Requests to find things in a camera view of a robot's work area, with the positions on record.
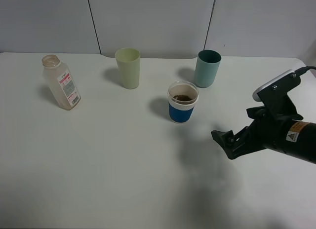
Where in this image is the clear plastic drink bottle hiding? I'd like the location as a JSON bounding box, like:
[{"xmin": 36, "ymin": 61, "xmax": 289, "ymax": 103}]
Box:
[{"xmin": 41, "ymin": 54, "xmax": 81, "ymax": 111}]

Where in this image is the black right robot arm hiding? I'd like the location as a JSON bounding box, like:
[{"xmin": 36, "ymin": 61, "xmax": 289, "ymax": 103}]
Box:
[{"xmin": 211, "ymin": 106, "xmax": 316, "ymax": 163}]

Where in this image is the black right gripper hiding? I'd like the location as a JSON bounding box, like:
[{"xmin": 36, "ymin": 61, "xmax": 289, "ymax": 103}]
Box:
[{"xmin": 211, "ymin": 106, "xmax": 289, "ymax": 160}]

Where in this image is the glass cup blue sleeve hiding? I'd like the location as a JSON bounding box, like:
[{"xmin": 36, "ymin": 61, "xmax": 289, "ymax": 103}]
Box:
[{"xmin": 167, "ymin": 81, "xmax": 199, "ymax": 123}]

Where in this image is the teal green plastic cup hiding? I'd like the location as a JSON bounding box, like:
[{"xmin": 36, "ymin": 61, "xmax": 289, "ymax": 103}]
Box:
[{"xmin": 194, "ymin": 50, "xmax": 222, "ymax": 88}]

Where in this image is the pale yellow plastic cup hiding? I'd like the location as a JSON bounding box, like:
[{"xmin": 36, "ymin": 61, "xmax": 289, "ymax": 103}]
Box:
[{"xmin": 115, "ymin": 48, "xmax": 140, "ymax": 89}]

